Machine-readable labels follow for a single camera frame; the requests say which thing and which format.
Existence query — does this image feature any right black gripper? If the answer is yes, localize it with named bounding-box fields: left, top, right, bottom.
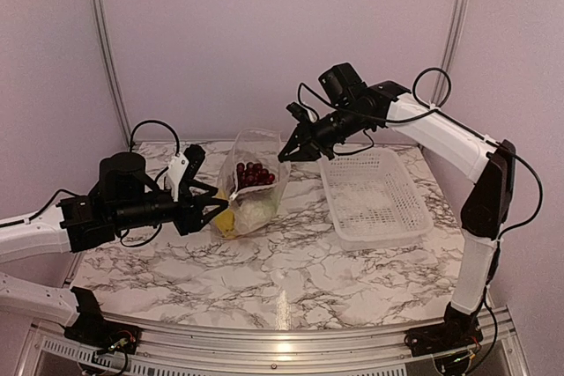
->
left=278, top=103, right=373, bottom=160

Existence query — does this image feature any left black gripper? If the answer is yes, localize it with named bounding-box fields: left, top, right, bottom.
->
left=112, top=181, right=228, bottom=236

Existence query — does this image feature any yellow lemon toy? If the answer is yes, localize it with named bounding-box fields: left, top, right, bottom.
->
left=213, top=190, right=238, bottom=240

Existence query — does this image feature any clear zip top bag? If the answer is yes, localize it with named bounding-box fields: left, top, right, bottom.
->
left=213, top=129, right=291, bottom=240

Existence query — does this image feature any white cauliflower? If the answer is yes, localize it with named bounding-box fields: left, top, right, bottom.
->
left=234, top=200, right=278, bottom=235

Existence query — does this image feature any purple grape bunch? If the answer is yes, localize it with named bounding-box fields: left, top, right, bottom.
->
left=235, top=162, right=276, bottom=189

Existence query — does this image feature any white plastic basket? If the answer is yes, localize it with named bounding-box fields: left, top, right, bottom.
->
left=319, top=148, right=434, bottom=251

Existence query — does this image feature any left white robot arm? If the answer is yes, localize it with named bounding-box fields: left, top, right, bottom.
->
left=1, top=181, right=228, bottom=346

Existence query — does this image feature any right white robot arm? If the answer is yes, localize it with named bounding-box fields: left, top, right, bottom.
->
left=278, top=81, right=515, bottom=357

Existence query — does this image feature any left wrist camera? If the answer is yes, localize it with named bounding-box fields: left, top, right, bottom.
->
left=165, top=144, right=205, bottom=203

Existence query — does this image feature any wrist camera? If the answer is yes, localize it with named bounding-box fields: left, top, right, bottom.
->
left=165, top=144, right=205, bottom=203
left=286, top=62, right=369, bottom=124

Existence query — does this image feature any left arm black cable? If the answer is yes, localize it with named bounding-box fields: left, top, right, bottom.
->
left=0, top=119, right=181, bottom=248

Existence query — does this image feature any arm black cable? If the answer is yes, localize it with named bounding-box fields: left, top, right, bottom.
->
left=0, top=119, right=181, bottom=248
left=297, top=67, right=544, bottom=236

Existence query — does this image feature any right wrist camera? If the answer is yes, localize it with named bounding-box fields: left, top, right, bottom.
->
left=286, top=62, right=369, bottom=124

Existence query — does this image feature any right aluminium frame post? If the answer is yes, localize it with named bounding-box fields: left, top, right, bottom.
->
left=434, top=0, right=476, bottom=104

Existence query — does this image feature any aluminium frame post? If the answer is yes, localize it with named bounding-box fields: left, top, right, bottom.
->
left=434, top=0, right=476, bottom=104
left=90, top=0, right=131, bottom=146

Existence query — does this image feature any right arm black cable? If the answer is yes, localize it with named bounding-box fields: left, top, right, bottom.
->
left=297, top=67, right=544, bottom=236

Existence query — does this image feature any front aluminium rail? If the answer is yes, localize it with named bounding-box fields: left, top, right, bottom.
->
left=15, top=308, right=530, bottom=375

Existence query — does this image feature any left aluminium frame post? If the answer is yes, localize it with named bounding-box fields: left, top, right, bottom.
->
left=90, top=0, right=131, bottom=146

